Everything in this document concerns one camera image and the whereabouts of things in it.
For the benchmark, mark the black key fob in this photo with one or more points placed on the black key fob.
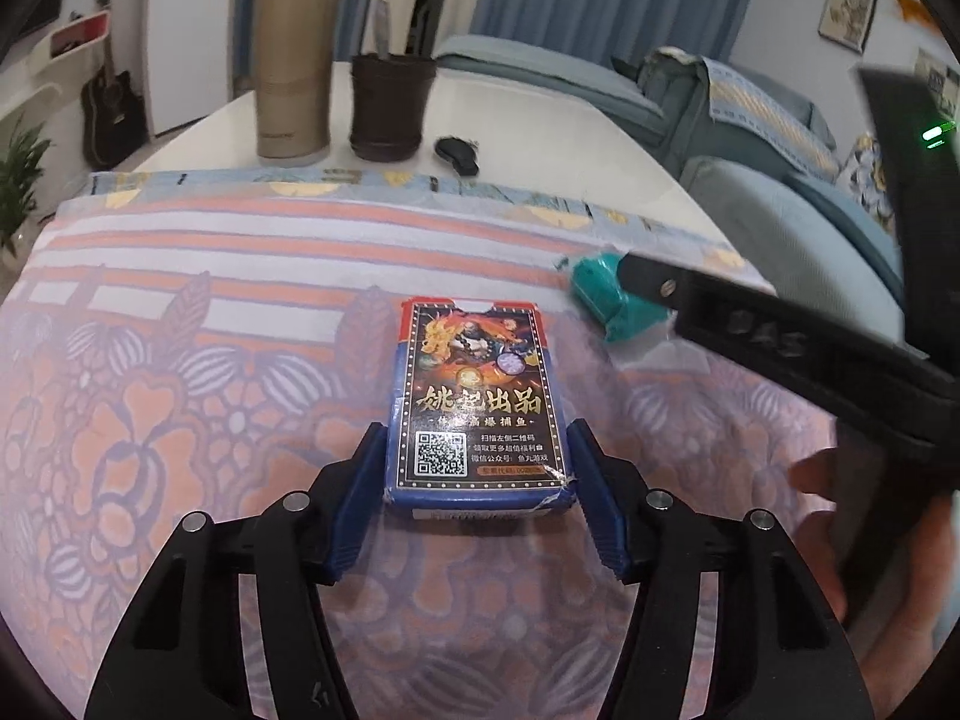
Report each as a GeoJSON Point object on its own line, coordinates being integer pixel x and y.
{"type": "Point", "coordinates": [457, 156]}

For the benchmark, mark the white picture frame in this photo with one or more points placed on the white picture frame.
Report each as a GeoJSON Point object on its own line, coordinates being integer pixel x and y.
{"type": "Point", "coordinates": [941, 75]}

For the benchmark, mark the floral cushion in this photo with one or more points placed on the floral cushion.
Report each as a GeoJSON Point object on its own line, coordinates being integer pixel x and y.
{"type": "Point", "coordinates": [874, 187]}

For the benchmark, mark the blue pillow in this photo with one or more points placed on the blue pillow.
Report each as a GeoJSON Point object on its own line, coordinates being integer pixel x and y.
{"type": "Point", "coordinates": [832, 202]}

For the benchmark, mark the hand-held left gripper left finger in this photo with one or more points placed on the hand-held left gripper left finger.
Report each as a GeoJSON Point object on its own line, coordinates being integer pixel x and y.
{"type": "Point", "coordinates": [360, 495]}

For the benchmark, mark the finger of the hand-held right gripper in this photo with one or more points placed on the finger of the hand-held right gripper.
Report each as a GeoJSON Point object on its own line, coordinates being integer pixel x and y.
{"type": "Point", "coordinates": [765, 337]}

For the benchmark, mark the black acoustic guitar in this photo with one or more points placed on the black acoustic guitar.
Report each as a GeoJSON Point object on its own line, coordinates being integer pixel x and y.
{"type": "Point", "coordinates": [112, 112]}

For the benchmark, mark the white curved wall shelf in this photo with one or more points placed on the white curved wall shelf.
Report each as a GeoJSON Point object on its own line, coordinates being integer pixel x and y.
{"type": "Point", "coordinates": [45, 75]}

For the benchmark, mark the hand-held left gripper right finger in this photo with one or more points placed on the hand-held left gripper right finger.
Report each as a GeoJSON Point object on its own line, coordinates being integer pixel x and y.
{"type": "Point", "coordinates": [600, 495]}

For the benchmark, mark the yellow wall shelf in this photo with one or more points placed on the yellow wall shelf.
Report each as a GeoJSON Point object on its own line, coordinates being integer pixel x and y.
{"type": "Point", "coordinates": [915, 7]}

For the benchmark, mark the pink floral table cloth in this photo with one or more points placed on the pink floral table cloth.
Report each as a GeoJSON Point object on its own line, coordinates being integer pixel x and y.
{"type": "Point", "coordinates": [187, 390]}

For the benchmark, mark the dark brown cup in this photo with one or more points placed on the dark brown cup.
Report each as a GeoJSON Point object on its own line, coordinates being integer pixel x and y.
{"type": "Point", "coordinates": [390, 112]}

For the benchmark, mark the tall black picture frame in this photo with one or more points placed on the tall black picture frame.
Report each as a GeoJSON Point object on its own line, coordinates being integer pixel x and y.
{"type": "Point", "coordinates": [847, 11]}

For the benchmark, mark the person's right hand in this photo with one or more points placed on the person's right hand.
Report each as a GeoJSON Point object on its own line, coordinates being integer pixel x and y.
{"type": "Point", "coordinates": [915, 667]}

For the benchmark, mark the beige thermos flask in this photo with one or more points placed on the beige thermos flask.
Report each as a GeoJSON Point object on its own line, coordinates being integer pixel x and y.
{"type": "Point", "coordinates": [296, 75]}

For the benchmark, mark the utensil in brown cup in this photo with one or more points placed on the utensil in brown cup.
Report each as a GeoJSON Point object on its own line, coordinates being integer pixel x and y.
{"type": "Point", "coordinates": [382, 30]}

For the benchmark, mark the red box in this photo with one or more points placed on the red box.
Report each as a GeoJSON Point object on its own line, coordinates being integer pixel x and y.
{"type": "Point", "coordinates": [79, 34]}

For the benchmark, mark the green potted plant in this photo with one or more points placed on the green potted plant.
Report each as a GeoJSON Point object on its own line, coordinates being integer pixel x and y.
{"type": "Point", "coordinates": [22, 187]}

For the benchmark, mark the white refrigerator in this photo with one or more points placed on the white refrigerator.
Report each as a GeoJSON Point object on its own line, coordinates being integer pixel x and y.
{"type": "Point", "coordinates": [210, 15]}

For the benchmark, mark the patterned sofa armrest cover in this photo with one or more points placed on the patterned sofa armrest cover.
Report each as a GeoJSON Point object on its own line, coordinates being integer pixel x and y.
{"type": "Point", "coordinates": [750, 112]}

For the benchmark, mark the teal sofa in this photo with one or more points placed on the teal sofa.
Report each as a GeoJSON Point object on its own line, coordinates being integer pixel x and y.
{"type": "Point", "coordinates": [750, 210]}

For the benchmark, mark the teal packet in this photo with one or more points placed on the teal packet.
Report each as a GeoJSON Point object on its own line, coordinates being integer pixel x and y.
{"type": "Point", "coordinates": [600, 300]}

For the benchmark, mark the printed playing card box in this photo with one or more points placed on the printed playing card box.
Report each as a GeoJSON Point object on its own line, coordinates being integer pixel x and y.
{"type": "Point", "coordinates": [472, 405]}

